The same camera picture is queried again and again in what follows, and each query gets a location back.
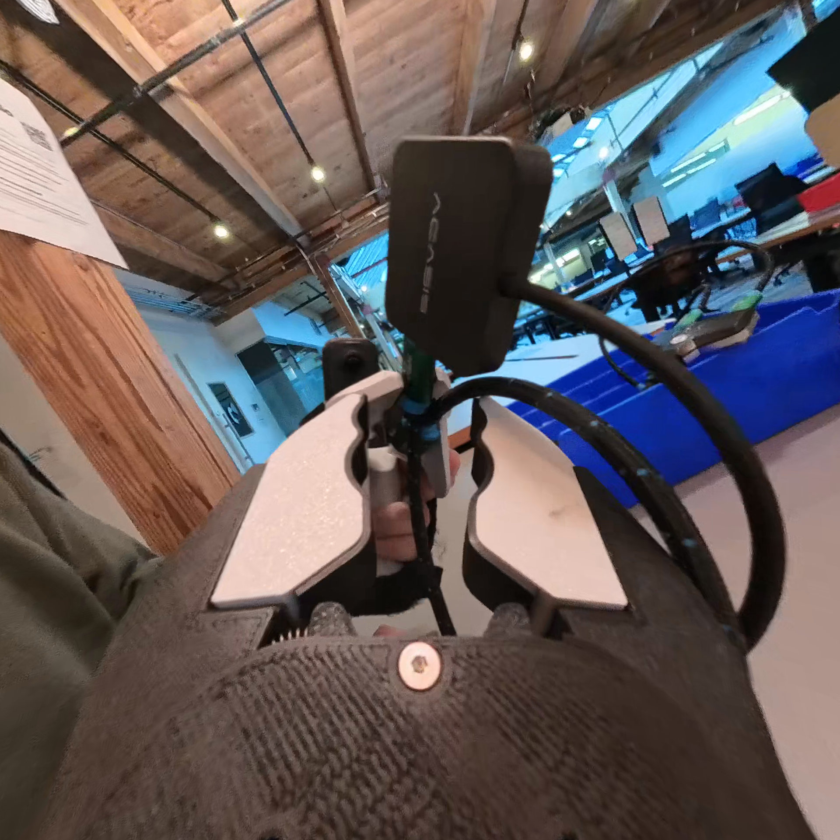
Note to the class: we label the white paper notice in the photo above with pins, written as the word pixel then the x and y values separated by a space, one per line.
pixel 33 184

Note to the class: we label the red plastic bin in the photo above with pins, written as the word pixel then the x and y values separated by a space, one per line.
pixel 821 195

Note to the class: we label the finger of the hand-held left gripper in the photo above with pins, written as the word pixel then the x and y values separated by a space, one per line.
pixel 438 459
pixel 371 392

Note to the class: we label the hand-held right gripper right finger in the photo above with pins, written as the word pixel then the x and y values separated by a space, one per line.
pixel 544 525

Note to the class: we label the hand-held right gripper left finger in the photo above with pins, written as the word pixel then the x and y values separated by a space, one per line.
pixel 295 518

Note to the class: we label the wooden pillar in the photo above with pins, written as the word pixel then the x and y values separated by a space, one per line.
pixel 98 394

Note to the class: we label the person's left hand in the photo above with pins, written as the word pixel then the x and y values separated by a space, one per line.
pixel 394 531

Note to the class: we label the black ceiling track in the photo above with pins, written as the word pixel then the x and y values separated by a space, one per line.
pixel 131 157
pixel 269 85

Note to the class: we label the black monitor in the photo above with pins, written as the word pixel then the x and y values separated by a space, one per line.
pixel 810 62

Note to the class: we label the small black usb hub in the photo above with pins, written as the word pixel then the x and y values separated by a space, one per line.
pixel 472 229

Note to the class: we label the black office chair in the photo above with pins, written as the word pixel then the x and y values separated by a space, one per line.
pixel 768 197

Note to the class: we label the ceiling spot lamp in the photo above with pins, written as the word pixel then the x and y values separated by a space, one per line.
pixel 221 230
pixel 318 174
pixel 525 50

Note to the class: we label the blue plastic bin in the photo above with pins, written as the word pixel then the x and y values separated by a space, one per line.
pixel 754 394

